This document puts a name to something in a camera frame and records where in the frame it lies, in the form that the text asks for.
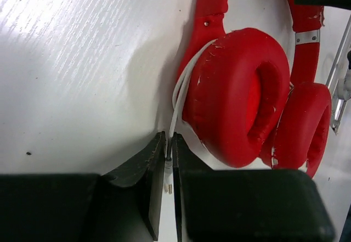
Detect red headphones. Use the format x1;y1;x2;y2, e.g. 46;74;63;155
172;0;332;177

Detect white headphone cable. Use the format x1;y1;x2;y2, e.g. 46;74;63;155
163;38;220;195

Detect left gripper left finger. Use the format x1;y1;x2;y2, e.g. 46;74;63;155
1;132;166;241

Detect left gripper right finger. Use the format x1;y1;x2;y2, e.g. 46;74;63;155
172;134;336;241

